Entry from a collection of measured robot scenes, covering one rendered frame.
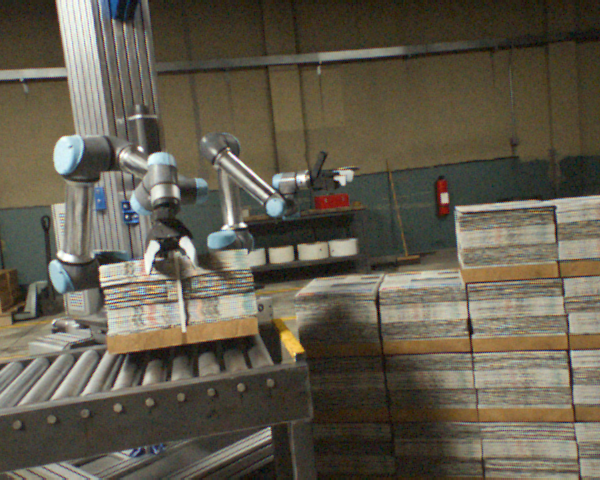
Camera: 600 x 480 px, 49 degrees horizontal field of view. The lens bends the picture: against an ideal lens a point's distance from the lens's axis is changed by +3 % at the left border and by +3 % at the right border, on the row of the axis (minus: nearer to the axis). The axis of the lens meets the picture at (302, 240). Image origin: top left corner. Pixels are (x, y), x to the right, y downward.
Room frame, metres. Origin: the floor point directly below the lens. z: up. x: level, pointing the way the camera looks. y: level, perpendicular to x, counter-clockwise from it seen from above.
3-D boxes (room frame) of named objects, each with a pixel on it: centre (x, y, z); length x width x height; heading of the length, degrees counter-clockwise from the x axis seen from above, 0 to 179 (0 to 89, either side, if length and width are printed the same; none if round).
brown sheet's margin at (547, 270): (2.23, -0.69, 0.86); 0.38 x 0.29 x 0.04; 168
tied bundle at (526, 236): (2.23, -0.69, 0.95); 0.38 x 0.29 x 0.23; 168
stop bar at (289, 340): (1.67, 0.07, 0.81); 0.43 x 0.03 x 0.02; 9
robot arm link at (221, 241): (2.64, 0.33, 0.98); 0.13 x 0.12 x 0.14; 161
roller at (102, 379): (1.60, 0.53, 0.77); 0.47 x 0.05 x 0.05; 9
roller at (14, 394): (1.57, 0.72, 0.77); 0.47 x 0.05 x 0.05; 9
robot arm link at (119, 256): (2.27, 0.68, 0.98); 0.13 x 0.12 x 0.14; 133
